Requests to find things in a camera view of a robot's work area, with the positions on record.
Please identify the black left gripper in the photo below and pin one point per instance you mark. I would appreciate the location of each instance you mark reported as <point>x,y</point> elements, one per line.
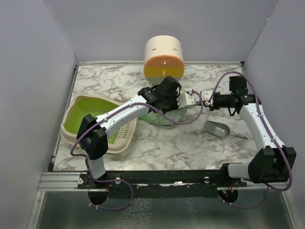
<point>176,107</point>

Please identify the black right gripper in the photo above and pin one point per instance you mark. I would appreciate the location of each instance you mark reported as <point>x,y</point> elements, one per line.
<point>214,107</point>

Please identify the green cat litter bag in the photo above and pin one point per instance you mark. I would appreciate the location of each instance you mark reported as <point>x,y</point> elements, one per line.
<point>158,120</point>

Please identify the silver metal scoop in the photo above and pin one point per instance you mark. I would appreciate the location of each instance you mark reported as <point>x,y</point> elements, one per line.
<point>221,130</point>

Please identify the green cat litter pellets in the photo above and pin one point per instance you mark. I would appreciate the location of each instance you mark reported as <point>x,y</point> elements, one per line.
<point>114,136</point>

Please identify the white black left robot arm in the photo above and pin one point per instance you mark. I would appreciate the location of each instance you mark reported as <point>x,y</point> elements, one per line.
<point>93,133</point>

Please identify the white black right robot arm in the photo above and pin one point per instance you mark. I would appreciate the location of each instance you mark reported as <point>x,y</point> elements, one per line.
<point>274,160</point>

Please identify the beige green litter box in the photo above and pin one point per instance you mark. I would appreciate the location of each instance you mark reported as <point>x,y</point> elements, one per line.
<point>80,107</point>

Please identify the cream round drawer cabinet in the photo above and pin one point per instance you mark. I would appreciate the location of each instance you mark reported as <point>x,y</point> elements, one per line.
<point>163,57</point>

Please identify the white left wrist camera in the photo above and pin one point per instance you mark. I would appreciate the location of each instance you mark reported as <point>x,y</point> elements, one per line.
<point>186,100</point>

